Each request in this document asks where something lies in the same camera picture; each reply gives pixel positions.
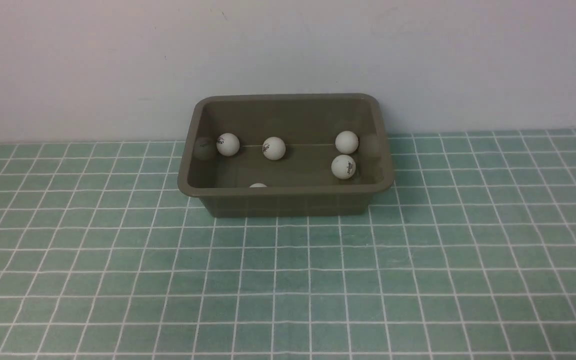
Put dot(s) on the green checked tablecloth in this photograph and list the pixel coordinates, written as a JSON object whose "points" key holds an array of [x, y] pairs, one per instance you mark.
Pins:
{"points": [[471, 255]]}

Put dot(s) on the olive plastic storage bin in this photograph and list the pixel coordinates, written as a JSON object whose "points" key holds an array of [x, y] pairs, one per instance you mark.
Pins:
{"points": [[301, 183]]}

